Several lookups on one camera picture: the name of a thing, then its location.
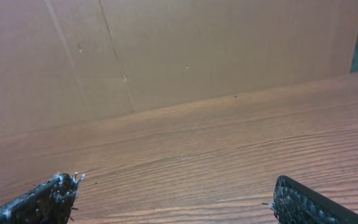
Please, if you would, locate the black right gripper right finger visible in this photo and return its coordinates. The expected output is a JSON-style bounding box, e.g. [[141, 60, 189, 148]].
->
[[267, 175, 358, 224]]

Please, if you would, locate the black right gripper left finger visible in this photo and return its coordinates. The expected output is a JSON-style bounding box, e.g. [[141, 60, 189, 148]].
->
[[0, 173, 85, 224]]

